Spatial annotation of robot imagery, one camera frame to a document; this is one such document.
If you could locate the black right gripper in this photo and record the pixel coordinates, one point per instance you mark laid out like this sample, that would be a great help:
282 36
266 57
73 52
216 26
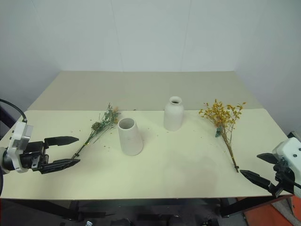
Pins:
283 175

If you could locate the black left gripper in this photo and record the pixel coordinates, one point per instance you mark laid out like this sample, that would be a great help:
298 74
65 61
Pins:
33 155

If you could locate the white conical open vase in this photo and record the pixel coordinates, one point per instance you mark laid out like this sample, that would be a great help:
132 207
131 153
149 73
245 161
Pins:
129 136

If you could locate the white bottle-shaped vase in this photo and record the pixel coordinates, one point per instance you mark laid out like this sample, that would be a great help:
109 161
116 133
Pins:
173 115

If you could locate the orange object under table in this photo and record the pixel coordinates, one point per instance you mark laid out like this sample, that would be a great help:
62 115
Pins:
277 212

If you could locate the green dried flower bunch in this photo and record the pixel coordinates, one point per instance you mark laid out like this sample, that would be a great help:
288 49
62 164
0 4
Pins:
101 124

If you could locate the yellow dried flower bunch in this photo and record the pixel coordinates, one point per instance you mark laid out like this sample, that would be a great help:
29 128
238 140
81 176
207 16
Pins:
223 120

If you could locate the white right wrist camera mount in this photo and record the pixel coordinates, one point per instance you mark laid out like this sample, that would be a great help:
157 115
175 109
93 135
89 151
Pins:
290 150

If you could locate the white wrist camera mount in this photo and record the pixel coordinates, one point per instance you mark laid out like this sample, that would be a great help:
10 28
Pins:
19 145
290 150

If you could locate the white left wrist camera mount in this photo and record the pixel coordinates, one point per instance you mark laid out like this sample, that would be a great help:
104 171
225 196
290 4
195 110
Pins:
19 145

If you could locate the black table frame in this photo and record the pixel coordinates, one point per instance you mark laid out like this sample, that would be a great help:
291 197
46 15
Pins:
77 209

